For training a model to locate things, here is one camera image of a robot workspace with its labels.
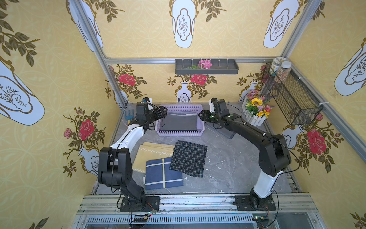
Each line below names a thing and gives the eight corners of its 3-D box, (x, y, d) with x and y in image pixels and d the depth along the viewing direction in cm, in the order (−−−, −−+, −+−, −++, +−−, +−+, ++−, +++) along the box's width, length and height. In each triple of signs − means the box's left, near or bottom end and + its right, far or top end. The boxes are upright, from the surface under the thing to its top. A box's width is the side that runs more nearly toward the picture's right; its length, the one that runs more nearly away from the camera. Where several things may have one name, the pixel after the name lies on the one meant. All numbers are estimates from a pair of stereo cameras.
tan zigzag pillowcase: (132, 172, 87) (131, 171, 85) (139, 144, 99) (138, 142, 97) (172, 172, 87) (172, 171, 85) (174, 144, 99) (174, 142, 97)
